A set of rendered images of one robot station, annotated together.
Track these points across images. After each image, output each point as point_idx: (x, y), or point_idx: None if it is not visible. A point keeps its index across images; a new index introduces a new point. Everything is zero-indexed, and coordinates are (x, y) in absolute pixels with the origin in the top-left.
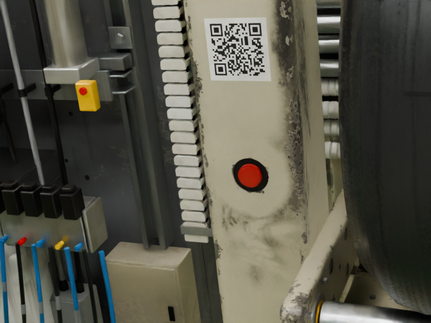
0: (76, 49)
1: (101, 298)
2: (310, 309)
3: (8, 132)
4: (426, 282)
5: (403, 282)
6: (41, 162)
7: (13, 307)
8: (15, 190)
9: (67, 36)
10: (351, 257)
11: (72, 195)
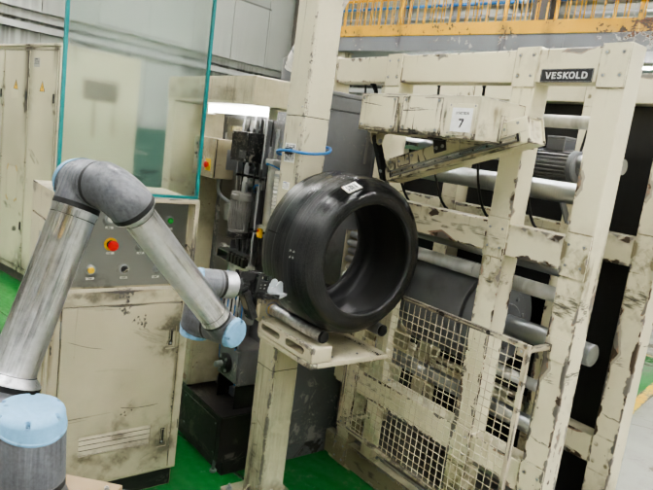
0: (267, 221)
1: None
2: (267, 301)
3: (247, 242)
4: None
5: None
6: (253, 256)
7: (226, 298)
8: (233, 255)
9: (266, 216)
10: None
11: (243, 260)
